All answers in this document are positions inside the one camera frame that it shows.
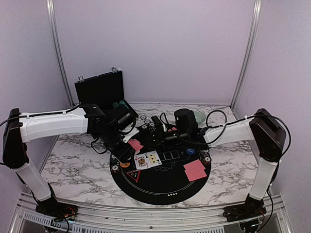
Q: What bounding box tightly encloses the black poker chip case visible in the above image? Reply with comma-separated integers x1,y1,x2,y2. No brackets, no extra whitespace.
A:
74,67,138,118

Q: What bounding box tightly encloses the green chip row right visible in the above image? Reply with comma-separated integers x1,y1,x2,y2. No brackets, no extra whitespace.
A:
119,100,130,109

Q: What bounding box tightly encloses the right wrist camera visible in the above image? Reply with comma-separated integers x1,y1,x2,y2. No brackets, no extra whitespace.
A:
174,108,199,139

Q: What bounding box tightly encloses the left aluminium frame post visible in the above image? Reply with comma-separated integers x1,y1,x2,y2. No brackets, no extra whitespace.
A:
46,0,74,106

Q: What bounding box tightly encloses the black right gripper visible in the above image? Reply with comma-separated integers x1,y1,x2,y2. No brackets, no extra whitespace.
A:
140,127,189,152

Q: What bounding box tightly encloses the aluminium frame post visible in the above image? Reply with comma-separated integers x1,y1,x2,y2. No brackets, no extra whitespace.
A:
230,0,262,112
46,0,74,106

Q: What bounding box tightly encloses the red card dealt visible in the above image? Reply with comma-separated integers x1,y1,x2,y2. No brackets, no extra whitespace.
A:
185,168,207,182
184,160,206,170

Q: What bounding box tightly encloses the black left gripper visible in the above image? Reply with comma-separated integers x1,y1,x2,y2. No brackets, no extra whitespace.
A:
97,126,136,164

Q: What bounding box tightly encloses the three of clubs card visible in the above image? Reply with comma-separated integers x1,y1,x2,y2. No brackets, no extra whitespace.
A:
144,150,162,167

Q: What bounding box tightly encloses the orange big blind button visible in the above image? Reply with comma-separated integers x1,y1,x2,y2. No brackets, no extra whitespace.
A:
120,163,130,168

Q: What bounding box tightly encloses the red triangular all-in marker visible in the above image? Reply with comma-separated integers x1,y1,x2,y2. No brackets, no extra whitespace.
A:
126,170,141,183

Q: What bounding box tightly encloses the red playing card deck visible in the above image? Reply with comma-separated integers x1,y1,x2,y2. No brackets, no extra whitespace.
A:
128,139,144,155

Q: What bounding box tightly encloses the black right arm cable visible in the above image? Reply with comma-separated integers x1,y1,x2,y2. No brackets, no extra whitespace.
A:
206,110,292,166

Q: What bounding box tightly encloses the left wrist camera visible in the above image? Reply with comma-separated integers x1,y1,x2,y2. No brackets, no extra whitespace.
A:
104,105,139,143

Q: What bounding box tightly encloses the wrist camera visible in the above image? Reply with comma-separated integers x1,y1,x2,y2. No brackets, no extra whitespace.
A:
174,108,199,139
104,105,139,143

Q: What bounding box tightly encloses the round black poker mat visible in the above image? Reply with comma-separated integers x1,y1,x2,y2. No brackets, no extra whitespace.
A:
109,143,211,205

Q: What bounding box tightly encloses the right aluminium frame post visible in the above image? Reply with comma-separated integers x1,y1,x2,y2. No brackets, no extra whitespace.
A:
230,0,262,112

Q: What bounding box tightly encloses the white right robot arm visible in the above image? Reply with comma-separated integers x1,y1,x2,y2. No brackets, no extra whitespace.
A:
141,108,292,217

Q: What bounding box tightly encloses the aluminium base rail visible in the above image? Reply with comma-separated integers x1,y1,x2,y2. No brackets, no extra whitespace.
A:
8,193,293,233

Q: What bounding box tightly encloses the green glass bowl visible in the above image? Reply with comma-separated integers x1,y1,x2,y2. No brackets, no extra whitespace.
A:
192,110,206,126

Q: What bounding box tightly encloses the blue small blind button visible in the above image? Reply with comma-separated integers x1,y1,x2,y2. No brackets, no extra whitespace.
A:
186,148,196,155

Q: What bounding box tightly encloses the jack of hearts card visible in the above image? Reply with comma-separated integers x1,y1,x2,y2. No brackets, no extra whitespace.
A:
134,154,150,170

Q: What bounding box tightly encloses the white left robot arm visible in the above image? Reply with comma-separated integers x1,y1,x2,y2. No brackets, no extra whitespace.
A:
1,104,139,216

